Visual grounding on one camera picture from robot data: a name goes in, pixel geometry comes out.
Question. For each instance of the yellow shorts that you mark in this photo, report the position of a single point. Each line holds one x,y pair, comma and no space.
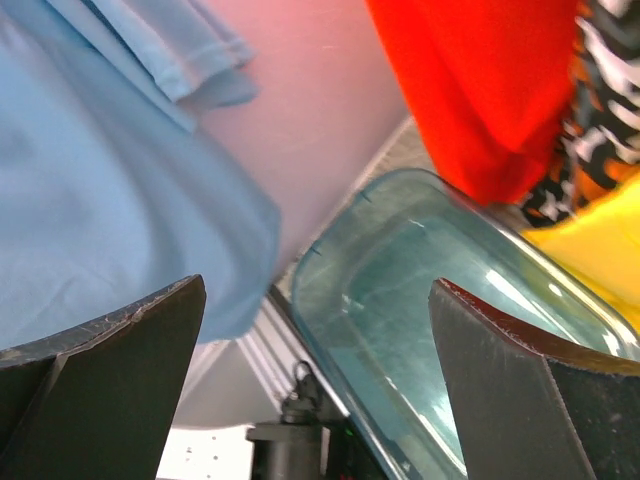
600,247

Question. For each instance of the teal transparent plastic bin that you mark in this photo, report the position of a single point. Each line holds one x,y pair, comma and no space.
360,300

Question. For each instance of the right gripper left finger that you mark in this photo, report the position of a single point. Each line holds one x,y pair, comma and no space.
97,401

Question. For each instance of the black orange patterned shorts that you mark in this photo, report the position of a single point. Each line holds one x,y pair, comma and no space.
598,149

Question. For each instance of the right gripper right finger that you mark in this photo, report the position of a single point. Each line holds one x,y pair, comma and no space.
528,404

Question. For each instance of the light blue shorts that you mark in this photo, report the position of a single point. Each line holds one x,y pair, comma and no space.
105,199

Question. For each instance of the red-orange shorts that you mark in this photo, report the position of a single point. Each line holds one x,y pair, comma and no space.
487,84

